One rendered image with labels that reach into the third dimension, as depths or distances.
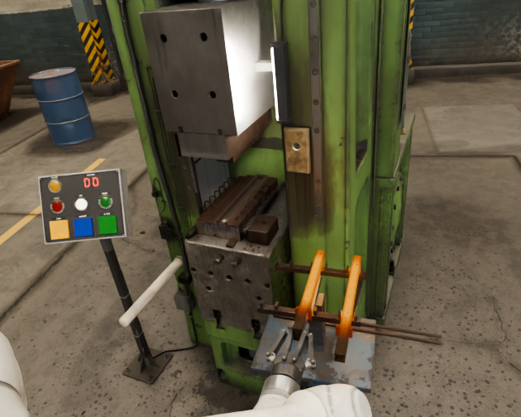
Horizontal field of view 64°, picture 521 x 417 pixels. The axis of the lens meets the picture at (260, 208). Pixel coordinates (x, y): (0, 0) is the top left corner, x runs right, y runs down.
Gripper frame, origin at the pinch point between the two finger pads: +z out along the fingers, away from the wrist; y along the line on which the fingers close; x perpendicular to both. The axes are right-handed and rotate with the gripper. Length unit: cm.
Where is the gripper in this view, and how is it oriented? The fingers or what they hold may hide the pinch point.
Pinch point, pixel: (300, 323)
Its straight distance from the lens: 121.1
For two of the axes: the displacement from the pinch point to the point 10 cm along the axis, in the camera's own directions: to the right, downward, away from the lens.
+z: 2.8, -5.0, 8.2
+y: 9.6, 0.7, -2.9
